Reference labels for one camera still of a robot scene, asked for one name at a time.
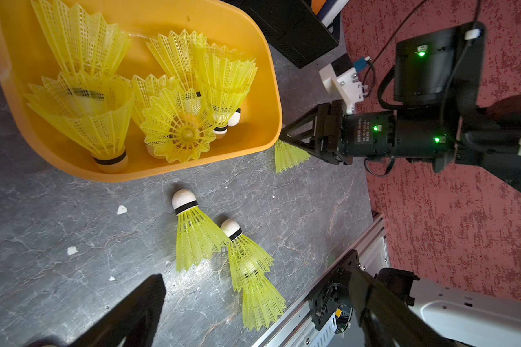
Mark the yellow plastic storage box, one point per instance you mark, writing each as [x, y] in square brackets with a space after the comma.
[25, 57]

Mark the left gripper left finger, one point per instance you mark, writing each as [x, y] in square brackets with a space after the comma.
[133, 322]

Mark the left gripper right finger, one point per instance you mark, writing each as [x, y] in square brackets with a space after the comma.
[382, 313]

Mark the black file rack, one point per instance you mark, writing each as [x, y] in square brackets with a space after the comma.
[292, 28]

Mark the yellow shuttlecock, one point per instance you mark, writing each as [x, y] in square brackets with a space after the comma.
[224, 77]
[177, 126]
[81, 42]
[198, 237]
[93, 111]
[176, 55]
[287, 156]
[246, 258]
[144, 89]
[262, 303]

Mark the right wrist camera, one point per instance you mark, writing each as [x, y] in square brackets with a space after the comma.
[343, 76]

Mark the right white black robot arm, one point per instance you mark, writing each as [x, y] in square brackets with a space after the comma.
[434, 119]

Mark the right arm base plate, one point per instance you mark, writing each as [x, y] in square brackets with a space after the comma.
[333, 291]

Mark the yellow shuttlecock top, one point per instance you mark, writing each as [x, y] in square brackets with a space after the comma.
[81, 42]

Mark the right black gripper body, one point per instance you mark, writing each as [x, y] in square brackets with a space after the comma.
[318, 132]

